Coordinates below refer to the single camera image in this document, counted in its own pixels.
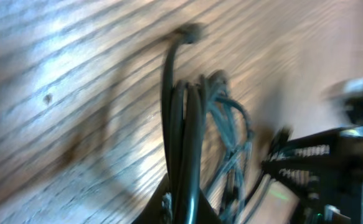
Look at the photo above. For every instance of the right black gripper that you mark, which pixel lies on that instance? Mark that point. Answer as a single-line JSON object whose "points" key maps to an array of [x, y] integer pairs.
{"points": [[327, 175]]}

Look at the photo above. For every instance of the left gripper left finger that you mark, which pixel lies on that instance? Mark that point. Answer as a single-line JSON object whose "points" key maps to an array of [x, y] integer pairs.
{"points": [[158, 210]]}

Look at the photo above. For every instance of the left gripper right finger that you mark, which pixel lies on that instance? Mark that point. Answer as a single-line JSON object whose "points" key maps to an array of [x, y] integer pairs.
{"points": [[206, 214]]}

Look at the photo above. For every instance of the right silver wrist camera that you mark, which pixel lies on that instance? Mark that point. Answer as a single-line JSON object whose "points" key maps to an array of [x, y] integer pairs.
{"points": [[341, 90]]}

